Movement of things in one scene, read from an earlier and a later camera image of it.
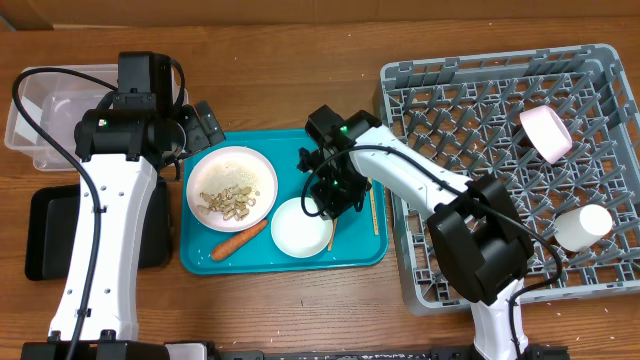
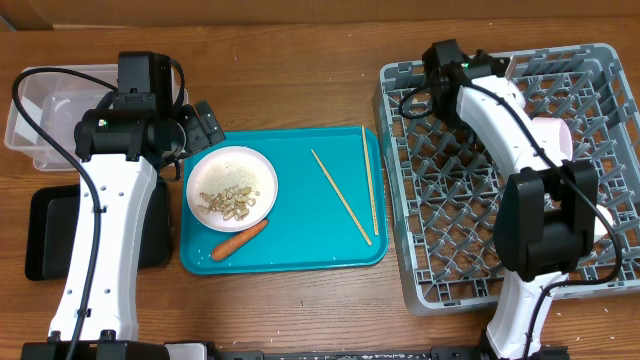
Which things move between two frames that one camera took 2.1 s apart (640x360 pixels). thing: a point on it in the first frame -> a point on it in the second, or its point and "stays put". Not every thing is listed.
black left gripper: [197, 139] stays put
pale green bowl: [297, 233] -> [516, 94]
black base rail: [439, 352] stays put
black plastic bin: [52, 223] stays put
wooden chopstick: [332, 238] -> [342, 199]
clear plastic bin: [46, 106] stays put
